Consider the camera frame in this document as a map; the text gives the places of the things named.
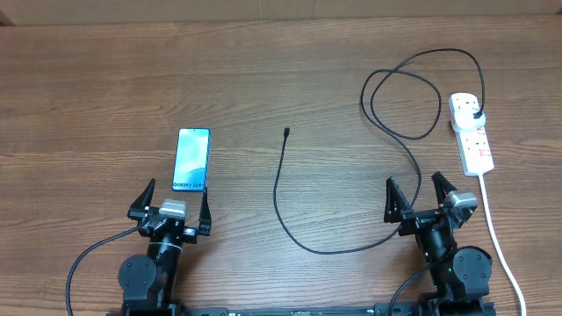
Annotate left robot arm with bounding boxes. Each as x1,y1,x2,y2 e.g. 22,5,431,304
118,179,212,315

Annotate white power strip cord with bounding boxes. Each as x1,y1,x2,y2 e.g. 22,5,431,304
477,173,528,316

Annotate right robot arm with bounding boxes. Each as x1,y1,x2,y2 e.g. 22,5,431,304
374,172,496,315

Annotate white charger plug adapter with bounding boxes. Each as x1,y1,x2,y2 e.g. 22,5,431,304
451,109,486,133

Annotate white power strip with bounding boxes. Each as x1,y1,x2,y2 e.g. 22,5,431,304
448,93,494,176

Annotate blue Galaxy smartphone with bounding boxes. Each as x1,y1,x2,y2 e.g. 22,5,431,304
172,128,211,192

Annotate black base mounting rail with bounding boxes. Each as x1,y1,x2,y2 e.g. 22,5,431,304
104,301,497,316

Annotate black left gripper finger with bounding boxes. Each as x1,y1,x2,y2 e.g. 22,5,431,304
198,188,212,236
130,178,156,210

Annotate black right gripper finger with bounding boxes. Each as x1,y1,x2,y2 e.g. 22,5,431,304
431,171,457,205
384,177,413,223

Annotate black USB-C charging cable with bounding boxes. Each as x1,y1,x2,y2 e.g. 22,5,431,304
272,47,487,256

